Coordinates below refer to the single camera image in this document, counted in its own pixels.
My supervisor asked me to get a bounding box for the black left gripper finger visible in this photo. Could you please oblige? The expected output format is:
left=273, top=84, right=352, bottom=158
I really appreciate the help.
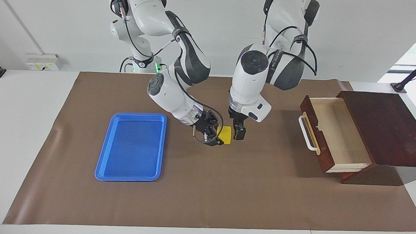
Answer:
left=233, top=126, right=247, bottom=142

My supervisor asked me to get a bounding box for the yellow cube block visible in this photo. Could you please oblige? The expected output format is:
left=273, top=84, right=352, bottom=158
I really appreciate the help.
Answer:
left=217, top=126, right=233, bottom=145

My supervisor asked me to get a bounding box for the white drawer handle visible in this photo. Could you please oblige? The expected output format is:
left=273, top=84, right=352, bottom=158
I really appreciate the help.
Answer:
left=297, top=115, right=320, bottom=151

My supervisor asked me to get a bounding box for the wooden drawer with dark front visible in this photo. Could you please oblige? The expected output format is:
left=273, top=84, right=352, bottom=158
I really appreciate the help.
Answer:
left=298, top=95, right=375, bottom=175

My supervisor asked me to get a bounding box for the brown paper table mat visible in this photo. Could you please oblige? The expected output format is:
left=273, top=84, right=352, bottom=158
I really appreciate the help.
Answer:
left=2, top=69, right=416, bottom=234

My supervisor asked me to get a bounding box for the blue plastic tray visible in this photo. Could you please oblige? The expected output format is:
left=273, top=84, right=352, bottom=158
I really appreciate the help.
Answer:
left=94, top=111, right=168, bottom=183

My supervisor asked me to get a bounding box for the dark brown wooden cabinet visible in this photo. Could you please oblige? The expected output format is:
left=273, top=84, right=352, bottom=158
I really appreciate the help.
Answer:
left=333, top=90, right=416, bottom=187

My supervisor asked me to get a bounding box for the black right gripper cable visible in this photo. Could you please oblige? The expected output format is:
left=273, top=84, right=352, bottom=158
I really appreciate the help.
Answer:
left=115, top=0, right=229, bottom=145

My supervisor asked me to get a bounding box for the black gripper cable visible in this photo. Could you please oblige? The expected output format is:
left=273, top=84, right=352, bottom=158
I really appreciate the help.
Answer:
left=115, top=0, right=229, bottom=145
left=261, top=0, right=320, bottom=77

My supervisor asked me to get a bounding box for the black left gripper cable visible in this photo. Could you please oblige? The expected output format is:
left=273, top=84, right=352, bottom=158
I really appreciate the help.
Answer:
left=261, top=0, right=320, bottom=77

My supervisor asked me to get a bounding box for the black right arm base cable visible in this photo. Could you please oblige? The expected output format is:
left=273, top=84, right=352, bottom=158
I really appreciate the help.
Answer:
left=120, top=57, right=134, bottom=73

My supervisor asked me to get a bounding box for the white wall socket box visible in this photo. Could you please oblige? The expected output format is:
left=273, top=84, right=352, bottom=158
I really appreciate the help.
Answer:
left=26, top=54, right=62, bottom=71

